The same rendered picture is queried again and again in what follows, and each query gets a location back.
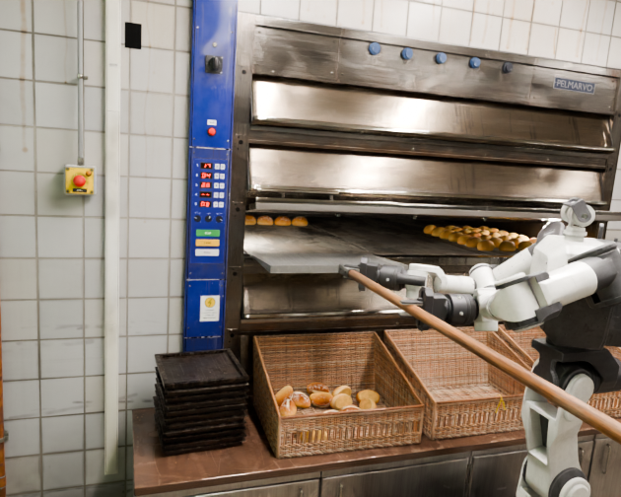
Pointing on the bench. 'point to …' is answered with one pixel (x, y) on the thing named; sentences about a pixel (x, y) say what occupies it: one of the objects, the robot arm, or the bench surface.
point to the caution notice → (209, 308)
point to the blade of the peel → (285, 262)
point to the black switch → (214, 64)
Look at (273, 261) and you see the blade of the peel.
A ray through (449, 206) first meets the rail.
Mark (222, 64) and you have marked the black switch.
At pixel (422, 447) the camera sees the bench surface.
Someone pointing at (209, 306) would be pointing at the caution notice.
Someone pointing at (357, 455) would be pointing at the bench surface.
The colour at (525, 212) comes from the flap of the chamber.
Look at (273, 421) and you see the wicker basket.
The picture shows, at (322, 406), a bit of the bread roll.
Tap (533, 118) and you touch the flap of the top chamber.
